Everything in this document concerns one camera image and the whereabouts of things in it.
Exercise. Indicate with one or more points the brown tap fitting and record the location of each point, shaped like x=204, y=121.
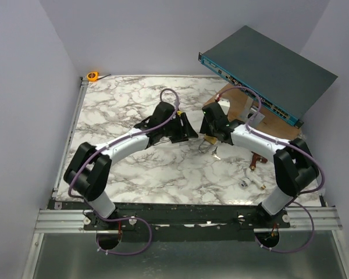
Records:
x=256, y=158

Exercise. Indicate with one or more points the white tap fitting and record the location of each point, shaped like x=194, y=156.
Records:
x=251, y=178

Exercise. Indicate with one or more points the wooden board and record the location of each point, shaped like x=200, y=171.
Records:
x=271, y=124

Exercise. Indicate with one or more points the metal switch stand bracket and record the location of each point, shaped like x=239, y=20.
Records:
x=248, y=112

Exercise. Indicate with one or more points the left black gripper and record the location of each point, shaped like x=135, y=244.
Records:
x=185, y=131

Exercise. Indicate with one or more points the silver padlock key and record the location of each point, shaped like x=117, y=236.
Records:
x=215, y=154

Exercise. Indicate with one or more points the long shackle brass padlock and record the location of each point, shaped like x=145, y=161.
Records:
x=206, y=144

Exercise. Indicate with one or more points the orange tape measure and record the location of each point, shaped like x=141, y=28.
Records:
x=94, y=76

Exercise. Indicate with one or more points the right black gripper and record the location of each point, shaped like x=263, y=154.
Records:
x=204, y=128

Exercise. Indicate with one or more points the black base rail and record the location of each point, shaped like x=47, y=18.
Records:
x=139, y=222

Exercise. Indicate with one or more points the teal network switch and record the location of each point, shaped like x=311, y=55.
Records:
x=287, y=83

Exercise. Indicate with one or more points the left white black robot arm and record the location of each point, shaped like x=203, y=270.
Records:
x=88, y=171

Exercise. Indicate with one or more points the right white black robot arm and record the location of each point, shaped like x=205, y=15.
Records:
x=294, y=168

